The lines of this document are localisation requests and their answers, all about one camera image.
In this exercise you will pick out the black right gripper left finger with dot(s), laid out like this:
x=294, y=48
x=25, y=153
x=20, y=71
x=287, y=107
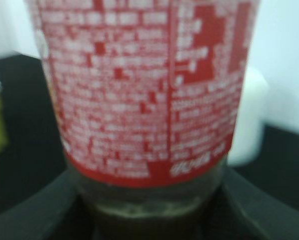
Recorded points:
x=54, y=213

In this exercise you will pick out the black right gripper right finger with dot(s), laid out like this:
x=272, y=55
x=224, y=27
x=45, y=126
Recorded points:
x=241, y=211

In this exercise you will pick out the cola bottle red label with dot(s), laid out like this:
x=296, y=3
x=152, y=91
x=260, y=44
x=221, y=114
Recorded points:
x=146, y=95

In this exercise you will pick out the white ceramic mug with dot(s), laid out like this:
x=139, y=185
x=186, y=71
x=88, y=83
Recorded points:
x=249, y=128

